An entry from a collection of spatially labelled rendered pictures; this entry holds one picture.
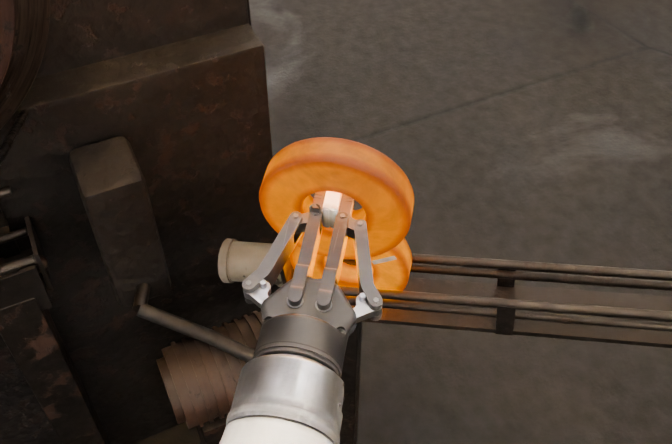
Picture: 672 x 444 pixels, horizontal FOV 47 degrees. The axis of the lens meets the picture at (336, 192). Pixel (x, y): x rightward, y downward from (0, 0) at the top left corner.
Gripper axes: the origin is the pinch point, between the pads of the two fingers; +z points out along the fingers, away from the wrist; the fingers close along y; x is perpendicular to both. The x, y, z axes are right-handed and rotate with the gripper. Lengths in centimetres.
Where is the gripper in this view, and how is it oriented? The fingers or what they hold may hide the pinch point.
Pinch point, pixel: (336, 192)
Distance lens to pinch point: 77.0
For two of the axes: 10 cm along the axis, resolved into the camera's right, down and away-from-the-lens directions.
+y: 9.9, 1.2, -1.2
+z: 1.7, -7.5, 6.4
